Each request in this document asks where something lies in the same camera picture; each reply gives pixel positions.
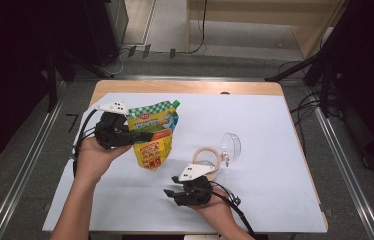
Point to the clear lidded jar beige rim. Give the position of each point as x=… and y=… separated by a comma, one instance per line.
x=231, y=146

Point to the person's right hand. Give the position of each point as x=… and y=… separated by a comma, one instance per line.
x=221, y=211

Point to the person's left hand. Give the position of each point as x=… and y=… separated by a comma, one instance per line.
x=91, y=160

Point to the dark cabinet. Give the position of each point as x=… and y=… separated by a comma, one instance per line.
x=106, y=30

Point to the white table sheet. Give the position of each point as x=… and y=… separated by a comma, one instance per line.
x=268, y=193

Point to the aluminium floor rail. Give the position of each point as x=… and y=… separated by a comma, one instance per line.
x=348, y=180
x=21, y=173

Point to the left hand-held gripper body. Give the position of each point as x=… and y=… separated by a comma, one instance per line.
x=111, y=131

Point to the light wooden shelf unit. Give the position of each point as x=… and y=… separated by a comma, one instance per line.
x=261, y=13

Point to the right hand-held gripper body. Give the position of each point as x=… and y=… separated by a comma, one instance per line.
x=195, y=191

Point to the yellow green spout pouch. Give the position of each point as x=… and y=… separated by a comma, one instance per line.
x=153, y=153

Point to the black angled floor tape mark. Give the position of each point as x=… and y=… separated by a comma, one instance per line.
x=73, y=115

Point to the black metal stand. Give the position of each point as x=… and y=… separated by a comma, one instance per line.
x=325, y=83
x=52, y=83

